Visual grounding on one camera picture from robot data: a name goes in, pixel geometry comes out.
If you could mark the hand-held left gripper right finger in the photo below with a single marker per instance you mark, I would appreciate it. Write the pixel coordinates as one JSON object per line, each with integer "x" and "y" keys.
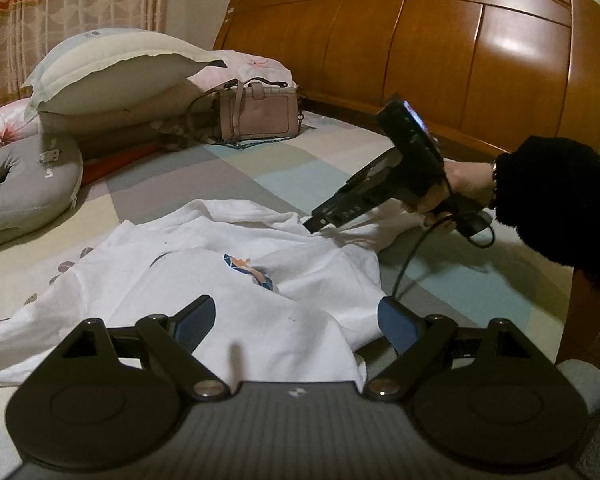
{"x": 397, "y": 322}

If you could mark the orange cloth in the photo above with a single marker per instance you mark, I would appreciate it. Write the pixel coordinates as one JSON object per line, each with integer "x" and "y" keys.
{"x": 115, "y": 162}

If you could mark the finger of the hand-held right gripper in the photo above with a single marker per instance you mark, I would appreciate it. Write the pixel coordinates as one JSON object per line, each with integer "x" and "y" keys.
{"x": 330, "y": 212}

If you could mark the pink floral pillow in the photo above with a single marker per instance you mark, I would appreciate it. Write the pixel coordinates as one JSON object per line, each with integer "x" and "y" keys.
{"x": 255, "y": 67}

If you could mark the pink handbag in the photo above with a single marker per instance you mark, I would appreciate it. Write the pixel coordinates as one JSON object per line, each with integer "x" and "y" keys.
{"x": 260, "y": 115}

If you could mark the wooden headboard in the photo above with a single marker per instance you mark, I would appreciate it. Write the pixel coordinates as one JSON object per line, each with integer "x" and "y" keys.
{"x": 430, "y": 45}

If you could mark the beige pillow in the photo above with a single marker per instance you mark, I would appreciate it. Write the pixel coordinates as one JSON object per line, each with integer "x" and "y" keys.
{"x": 145, "y": 110}

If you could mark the large cream pillow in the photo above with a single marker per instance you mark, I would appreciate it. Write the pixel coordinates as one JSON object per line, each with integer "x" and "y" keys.
{"x": 110, "y": 70}

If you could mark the patterned curtain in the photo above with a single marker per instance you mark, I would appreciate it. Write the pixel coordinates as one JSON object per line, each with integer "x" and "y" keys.
{"x": 55, "y": 20}

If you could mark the grey round cushion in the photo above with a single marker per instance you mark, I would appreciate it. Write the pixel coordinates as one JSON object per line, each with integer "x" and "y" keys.
{"x": 25, "y": 185}

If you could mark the person's right forearm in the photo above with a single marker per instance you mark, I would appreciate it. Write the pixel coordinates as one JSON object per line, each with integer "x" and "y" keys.
{"x": 555, "y": 195}

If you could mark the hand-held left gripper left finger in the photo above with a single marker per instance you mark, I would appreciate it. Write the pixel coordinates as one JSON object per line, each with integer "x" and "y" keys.
{"x": 195, "y": 322}

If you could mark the person's right hand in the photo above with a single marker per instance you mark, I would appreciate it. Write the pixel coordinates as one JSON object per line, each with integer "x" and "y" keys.
{"x": 467, "y": 185}

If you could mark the white printed sweatshirt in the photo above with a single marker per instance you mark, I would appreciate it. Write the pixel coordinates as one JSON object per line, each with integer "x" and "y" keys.
{"x": 180, "y": 280}

